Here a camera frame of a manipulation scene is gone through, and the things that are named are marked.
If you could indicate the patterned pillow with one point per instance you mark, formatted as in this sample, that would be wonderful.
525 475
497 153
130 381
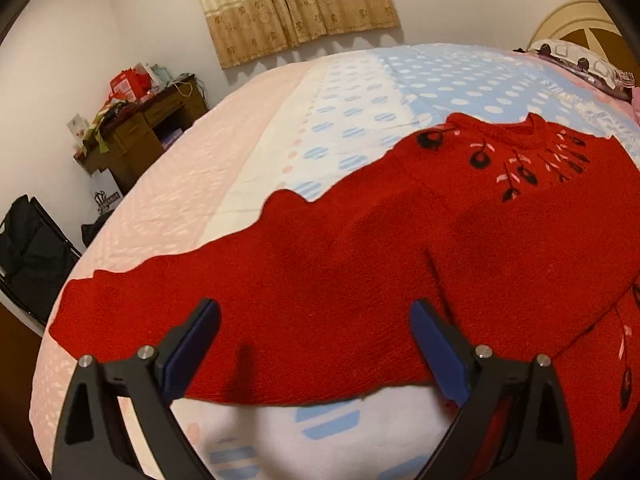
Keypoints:
590 62

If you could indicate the cream and brown headboard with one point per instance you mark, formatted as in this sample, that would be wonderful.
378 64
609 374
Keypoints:
567 15

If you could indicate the red knitted sweater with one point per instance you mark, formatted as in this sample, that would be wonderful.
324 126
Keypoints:
350 260

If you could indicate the beige patterned curtain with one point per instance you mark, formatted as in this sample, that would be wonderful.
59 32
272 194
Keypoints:
290 5

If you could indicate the pink quilt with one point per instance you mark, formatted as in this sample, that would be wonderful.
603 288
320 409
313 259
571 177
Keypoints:
636 102

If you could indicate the wooden desk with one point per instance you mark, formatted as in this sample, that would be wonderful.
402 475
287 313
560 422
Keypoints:
135 135

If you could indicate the green cloth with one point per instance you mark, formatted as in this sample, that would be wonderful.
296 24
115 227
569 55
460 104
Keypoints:
102 132

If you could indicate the polka dot bed sheet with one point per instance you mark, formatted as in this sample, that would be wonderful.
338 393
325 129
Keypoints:
350 90

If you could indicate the red bag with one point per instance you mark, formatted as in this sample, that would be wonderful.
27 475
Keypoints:
127 87

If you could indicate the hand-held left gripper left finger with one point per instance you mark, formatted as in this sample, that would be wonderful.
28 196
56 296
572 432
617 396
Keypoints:
195 345

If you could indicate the white card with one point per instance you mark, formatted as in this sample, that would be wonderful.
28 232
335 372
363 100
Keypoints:
78 129

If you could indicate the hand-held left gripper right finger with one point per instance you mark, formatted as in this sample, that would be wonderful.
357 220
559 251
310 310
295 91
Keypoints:
437 345

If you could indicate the black bag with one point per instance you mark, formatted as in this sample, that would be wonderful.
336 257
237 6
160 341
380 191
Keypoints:
35 255

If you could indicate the white paper bag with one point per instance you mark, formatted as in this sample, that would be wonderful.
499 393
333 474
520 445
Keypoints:
107 200

